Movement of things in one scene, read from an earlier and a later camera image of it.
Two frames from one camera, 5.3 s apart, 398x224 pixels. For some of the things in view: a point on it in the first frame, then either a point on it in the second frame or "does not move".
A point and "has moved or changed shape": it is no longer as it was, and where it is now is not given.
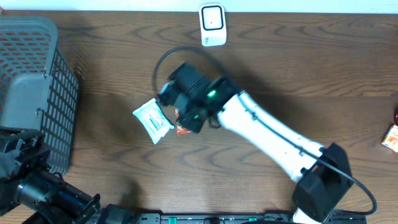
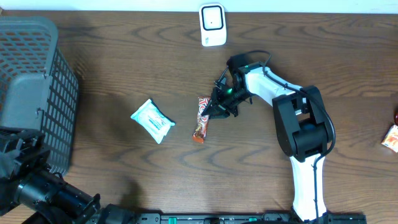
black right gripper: (193, 125) -> (216, 102)
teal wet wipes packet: (157, 122) does not move
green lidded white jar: (395, 117) does not move
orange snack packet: (391, 139) does not move
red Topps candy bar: (180, 130) has moved or changed shape
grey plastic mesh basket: (38, 89) does not move
